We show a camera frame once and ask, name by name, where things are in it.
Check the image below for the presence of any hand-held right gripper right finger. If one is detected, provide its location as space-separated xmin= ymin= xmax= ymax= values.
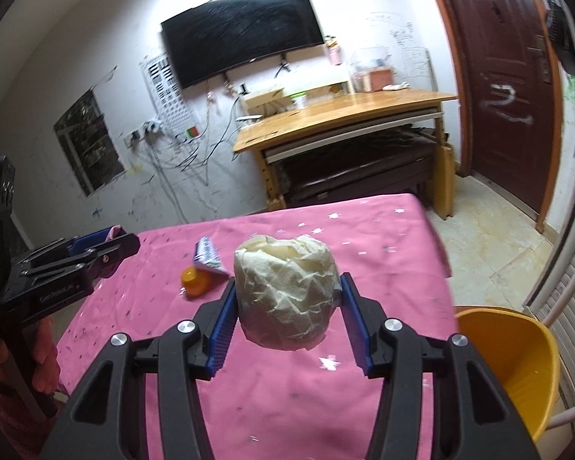
xmin=339 ymin=272 xmax=542 ymax=460

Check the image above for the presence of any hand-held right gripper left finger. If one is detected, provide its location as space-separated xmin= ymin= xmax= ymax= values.
xmin=38 ymin=278 xmax=238 ymax=460

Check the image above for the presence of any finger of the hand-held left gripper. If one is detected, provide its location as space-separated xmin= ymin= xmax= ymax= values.
xmin=79 ymin=234 xmax=141 ymax=293
xmin=29 ymin=231 xmax=113 ymax=262

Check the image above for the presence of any white tissue ball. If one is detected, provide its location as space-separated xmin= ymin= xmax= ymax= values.
xmin=233 ymin=232 xmax=342 ymax=352

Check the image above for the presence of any yellow plastic bin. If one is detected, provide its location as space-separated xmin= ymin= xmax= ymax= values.
xmin=453 ymin=306 xmax=561 ymax=446

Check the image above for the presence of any person's left forearm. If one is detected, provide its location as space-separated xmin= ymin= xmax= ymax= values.
xmin=0 ymin=364 xmax=44 ymax=460

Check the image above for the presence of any person's left hand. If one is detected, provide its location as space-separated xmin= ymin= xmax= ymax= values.
xmin=0 ymin=319 xmax=61 ymax=394

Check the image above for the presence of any small orange plastic bottle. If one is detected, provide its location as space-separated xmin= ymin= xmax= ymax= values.
xmin=181 ymin=268 xmax=214 ymax=300

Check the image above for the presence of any purple white wrapper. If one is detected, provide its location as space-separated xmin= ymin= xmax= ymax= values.
xmin=193 ymin=236 xmax=231 ymax=279

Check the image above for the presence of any pink star tablecloth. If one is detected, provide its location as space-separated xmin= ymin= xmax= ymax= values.
xmin=53 ymin=194 xmax=453 ymax=460

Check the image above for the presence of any dark window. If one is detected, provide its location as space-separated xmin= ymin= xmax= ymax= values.
xmin=54 ymin=90 xmax=126 ymax=197

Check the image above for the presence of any white power strip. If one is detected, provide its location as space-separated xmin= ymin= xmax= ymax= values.
xmin=125 ymin=117 xmax=166 ymax=147

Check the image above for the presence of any dark brown bench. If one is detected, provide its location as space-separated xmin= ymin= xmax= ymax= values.
xmin=273 ymin=127 xmax=442 ymax=204

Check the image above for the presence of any cardboard box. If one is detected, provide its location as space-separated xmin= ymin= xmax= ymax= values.
xmin=243 ymin=86 xmax=288 ymax=116

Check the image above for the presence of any wooden desk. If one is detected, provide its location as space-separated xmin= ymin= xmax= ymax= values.
xmin=232 ymin=90 xmax=459 ymax=219

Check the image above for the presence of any pink box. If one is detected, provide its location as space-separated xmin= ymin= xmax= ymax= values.
xmin=361 ymin=68 xmax=394 ymax=93

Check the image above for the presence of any white desk shelf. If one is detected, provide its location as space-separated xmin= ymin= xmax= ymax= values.
xmin=287 ymin=64 xmax=358 ymax=101

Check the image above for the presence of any black television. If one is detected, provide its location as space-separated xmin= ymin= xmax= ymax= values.
xmin=160 ymin=0 xmax=325 ymax=89

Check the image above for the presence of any clear plastic container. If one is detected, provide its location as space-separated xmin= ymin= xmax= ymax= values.
xmin=347 ymin=47 xmax=394 ymax=94

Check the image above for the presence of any dark red door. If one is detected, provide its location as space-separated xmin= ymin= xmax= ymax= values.
xmin=422 ymin=0 xmax=568 ymax=235

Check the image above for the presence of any bundle of wall cables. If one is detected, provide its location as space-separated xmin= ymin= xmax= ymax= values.
xmin=134 ymin=91 xmax=250 ymax=212

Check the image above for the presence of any white perforated wall panel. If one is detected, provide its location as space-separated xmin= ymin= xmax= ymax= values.
xmin=139 ymin=55 xmax=204 ymax=145

